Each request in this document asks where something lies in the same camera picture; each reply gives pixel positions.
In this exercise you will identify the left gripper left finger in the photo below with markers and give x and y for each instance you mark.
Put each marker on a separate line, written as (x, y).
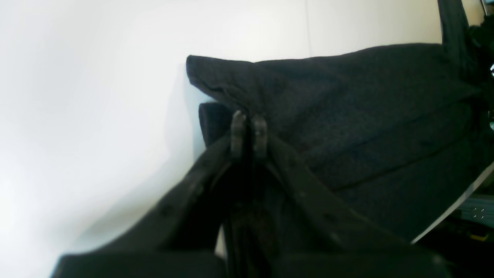
(177, 237)

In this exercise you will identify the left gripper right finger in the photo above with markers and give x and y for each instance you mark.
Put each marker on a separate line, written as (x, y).
(360, 248)

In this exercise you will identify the black T-shirt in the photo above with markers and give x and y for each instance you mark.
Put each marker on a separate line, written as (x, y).
(398, 132)

